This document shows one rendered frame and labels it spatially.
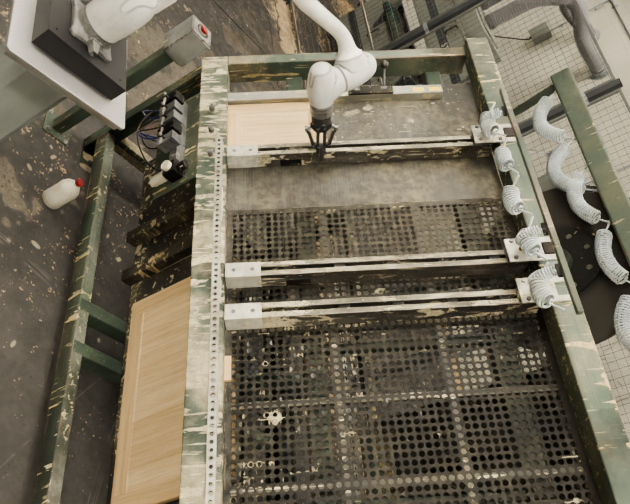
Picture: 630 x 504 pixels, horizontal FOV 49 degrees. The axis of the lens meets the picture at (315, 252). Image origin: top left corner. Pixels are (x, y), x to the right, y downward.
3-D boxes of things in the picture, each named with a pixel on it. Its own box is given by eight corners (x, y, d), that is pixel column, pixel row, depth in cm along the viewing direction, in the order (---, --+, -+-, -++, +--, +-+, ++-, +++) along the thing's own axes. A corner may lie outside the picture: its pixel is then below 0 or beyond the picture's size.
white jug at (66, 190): (43, 186, 317) (73, 167, 309) (60, 197, 324) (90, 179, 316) (39, 202, 311) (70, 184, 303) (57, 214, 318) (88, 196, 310)
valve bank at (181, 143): (138, 98, 306) (179, 72, 296) (160, 118, 316) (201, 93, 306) (127, 181, 276) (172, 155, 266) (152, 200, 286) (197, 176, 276)
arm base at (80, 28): (68, 40, 234) (80, 32, 232) (71, -3, 246) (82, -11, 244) (108, 72, 248) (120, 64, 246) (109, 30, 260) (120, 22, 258)
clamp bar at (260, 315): (226, 310, 243) (219, 270, 224) (561, 292, 248) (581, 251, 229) (226, 335, 237) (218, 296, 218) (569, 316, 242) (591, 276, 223)
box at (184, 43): (163, 34, 310) (194, 13, 303) (181, 52, 318) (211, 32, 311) (161, 51, 303) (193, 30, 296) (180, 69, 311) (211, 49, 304)
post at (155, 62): (52, 119, 341) (167, 43, 310) (62, 127, 345) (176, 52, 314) (50, 128, 337) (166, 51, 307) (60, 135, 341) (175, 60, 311)
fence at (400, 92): (228, 100, 310) (227, 93, 307) (439, 91, 314) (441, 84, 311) (228, 107, 307) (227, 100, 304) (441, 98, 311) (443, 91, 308)
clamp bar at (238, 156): (228, 154, 289) (222, 110, 270) (510, 142, 294) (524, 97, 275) (228, 172, 283) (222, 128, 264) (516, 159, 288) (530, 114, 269)
